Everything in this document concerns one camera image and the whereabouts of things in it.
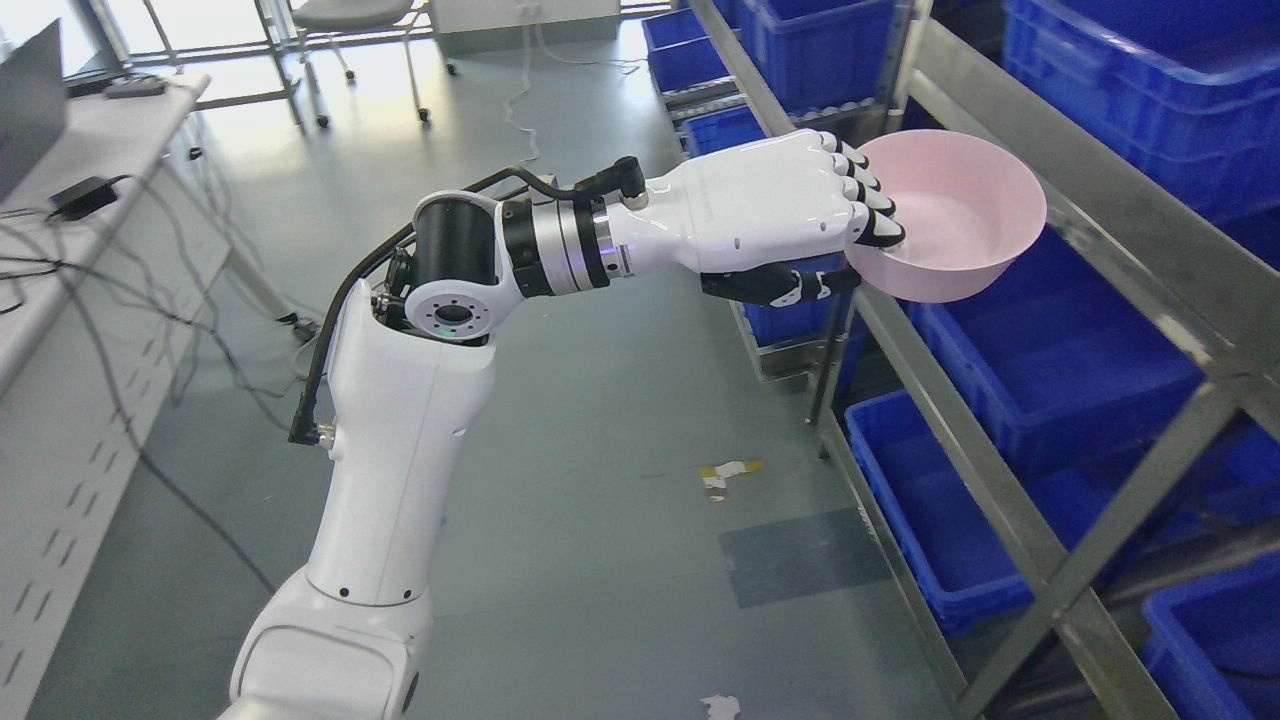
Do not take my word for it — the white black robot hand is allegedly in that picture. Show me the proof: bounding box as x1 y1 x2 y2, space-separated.
607 129 905 307

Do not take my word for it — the pink plastic bowl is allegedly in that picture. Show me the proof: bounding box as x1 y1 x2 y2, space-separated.
845 129 1047 304

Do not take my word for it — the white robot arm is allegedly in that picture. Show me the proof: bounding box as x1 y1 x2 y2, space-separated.
224 172 648 719

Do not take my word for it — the blue crate middle shelf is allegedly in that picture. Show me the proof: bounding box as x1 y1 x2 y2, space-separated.
909 229 1202 477

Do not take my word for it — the blue crate shelf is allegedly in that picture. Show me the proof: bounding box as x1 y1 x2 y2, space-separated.
845 391 1149 635
909 229 1202 477

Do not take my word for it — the blue crate lower shelf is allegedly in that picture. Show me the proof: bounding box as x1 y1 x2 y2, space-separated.
845 391 1149 635

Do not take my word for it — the blue crate far back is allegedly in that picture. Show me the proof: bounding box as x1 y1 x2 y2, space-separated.
740 1 896 115

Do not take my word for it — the blue crate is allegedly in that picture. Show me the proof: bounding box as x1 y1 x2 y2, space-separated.
1142 553 1279 719
740 1 896 115
1004 1 1279 223

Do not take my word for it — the yellow tape scrap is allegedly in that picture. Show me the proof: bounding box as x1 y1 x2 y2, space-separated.
698 460 764 502

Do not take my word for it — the blue crate top right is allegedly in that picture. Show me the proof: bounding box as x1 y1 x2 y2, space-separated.
1004 1 1279 223

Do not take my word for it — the office chair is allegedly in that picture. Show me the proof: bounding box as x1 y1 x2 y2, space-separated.
289 1 434 131

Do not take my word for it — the blue crate bottom right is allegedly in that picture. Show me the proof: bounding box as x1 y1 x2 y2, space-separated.
1142 553 1279 719

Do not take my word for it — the white desk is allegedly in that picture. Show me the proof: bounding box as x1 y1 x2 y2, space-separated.
1 73 294 719

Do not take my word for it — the black power adapter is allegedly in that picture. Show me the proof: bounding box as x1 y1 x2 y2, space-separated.
45 174 134 222

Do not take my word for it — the grey laptop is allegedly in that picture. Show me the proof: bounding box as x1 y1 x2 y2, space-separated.
1 18 67 199

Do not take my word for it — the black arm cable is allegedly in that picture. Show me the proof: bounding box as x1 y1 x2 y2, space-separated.
288 156 643 445

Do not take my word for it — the steel shelf frame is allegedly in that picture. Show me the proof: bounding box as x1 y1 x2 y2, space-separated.
692 1 1277 719

